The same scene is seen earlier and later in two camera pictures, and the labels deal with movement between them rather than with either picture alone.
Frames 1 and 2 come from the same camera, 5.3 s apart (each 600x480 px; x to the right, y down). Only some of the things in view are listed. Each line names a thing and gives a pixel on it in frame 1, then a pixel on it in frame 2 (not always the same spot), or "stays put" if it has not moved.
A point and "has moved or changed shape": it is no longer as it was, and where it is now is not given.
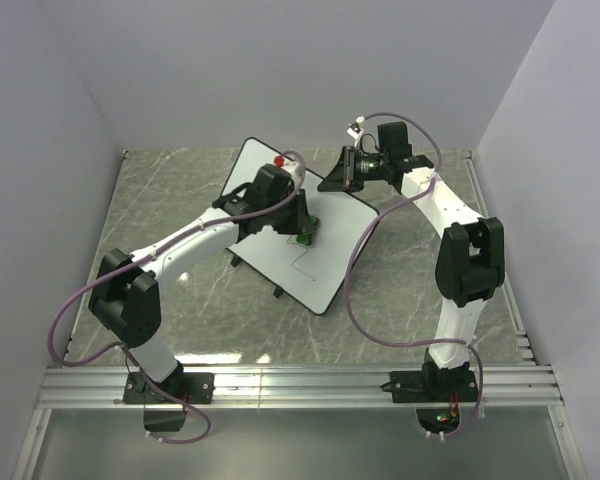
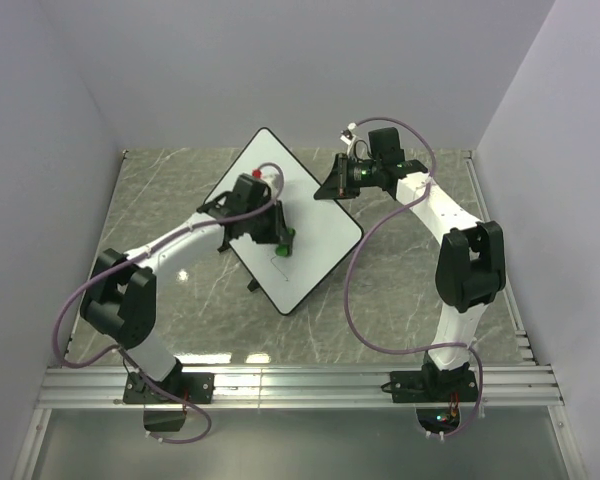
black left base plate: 194,388 stays put
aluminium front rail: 297,387 stays put
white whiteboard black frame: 308,273 has moved or changed shape
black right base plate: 432,384 stays put
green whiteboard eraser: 306,239 to 284,250
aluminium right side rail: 477,192 stays put
